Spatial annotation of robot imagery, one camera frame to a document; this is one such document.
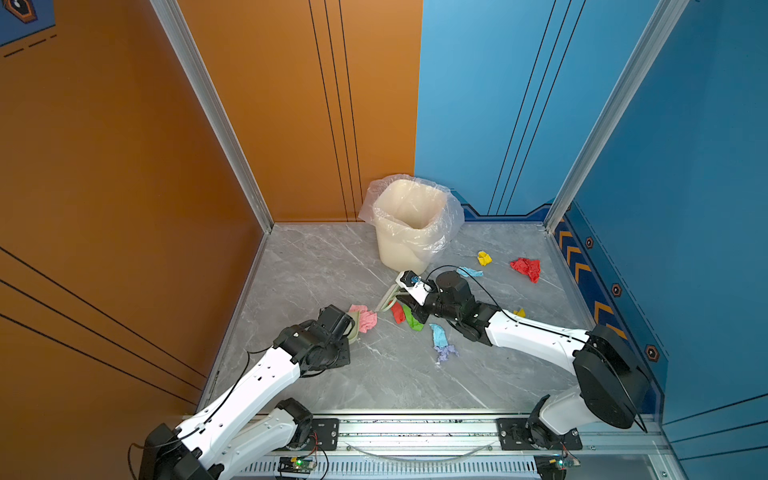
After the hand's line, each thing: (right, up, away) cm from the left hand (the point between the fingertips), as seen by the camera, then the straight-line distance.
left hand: (344, 353), depth 79 cm
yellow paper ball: (+46, +25, +29) cm, 60 cm away
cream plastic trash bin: (+19, +39, +29) cm, 52 cm away
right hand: (+15, +16, +3) cm, 22 cm away
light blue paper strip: (+27, +1, +10) cm, 29 cm away
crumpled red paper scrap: (+62, +21, +25) cm, 70 cm away
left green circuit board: (-10, -24, -8) cm, 27 cm away
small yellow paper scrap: (+54, +8, +15) cm, 56 cm away
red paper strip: (+15, +8, +14) cm, 22 cm away
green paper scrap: (+18, +9, -5) cm, 21 cm away
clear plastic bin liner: (+31, +36, +9) cm, 49 cm away
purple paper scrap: (+28, -2, +6) cm, 29 cm away
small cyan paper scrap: (+42, +19, +26) cm, 53 cm away
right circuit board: (+51, -25, -8) cm, 57 cm away
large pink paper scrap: (+5, +6, +12) cm, 15 cm away
